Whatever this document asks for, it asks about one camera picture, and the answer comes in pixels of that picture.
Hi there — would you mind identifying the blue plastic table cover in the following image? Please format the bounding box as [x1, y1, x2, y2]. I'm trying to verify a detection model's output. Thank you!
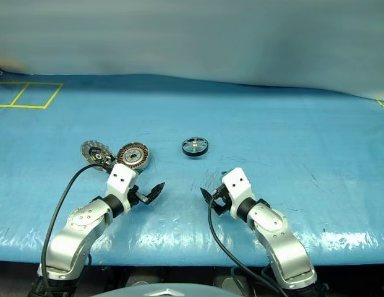
[0, 73, 384, 267]

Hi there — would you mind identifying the black round rotor wheel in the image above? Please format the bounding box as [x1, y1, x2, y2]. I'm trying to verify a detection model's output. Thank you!
[181, 137, 210, 158]

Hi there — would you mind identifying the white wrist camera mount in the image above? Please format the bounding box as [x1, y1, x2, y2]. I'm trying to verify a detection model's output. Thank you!
[221, 167, 257, 219]
[106, 163, 139, 215]

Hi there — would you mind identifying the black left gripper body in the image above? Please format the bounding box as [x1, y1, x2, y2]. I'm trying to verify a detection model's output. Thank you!
[127, 184, 140, 208]

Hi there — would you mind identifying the white foam backdrop sheet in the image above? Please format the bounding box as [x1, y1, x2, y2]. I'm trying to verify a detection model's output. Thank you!
[0, 0, 384, 101]

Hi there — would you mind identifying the finned motor end cap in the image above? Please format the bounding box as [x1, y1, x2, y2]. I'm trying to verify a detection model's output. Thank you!
[79, 139, 117, 171]

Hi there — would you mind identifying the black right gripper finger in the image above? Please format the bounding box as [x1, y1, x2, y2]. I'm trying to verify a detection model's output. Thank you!
[200, 186, 216, 205]
[213, 200, 231, 217]

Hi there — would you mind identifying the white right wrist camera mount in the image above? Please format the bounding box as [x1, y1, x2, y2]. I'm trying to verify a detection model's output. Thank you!
[221, 167, 257, 219]

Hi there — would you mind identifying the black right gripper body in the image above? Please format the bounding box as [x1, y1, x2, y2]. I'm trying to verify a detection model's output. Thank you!
[212, 183, 233, 205]

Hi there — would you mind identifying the grey robot torso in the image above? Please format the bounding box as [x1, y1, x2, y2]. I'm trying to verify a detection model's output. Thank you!
[100, 283, 239, 297]

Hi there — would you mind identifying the yellow tape double square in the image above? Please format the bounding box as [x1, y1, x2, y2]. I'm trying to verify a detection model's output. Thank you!
[0, 82, 64, 110]

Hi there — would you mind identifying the dark rounded shape under table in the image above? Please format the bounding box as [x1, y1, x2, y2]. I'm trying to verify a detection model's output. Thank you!
[125, 273, 155, 290]
[215, 275, 242, 290]

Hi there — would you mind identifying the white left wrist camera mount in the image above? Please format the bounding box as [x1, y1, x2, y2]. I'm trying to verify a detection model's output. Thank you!
[106, 163, 139, 215]

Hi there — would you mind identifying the copper wound motor stator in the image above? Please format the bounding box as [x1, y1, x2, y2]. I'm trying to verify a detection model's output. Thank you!
[116, 141, 153, 171]

